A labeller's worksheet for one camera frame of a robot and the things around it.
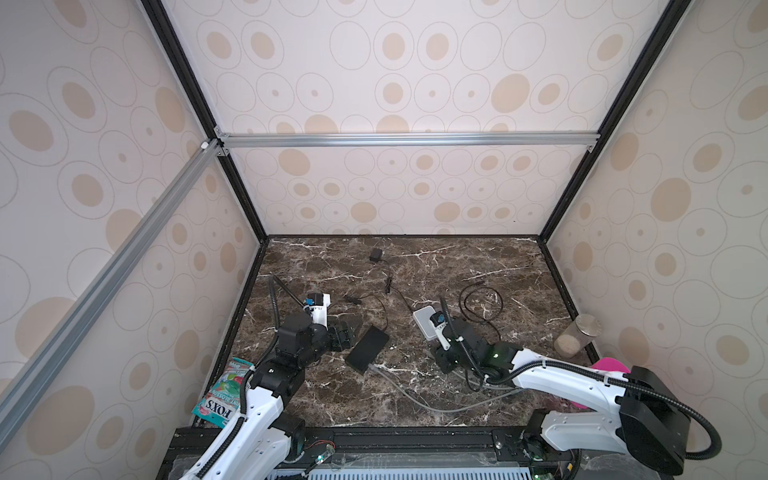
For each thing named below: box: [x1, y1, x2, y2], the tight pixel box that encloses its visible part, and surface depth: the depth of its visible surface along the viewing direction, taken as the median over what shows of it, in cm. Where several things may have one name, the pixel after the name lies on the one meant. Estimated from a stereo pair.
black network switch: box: [345, 325, 389, 375], surface depth 92 cm
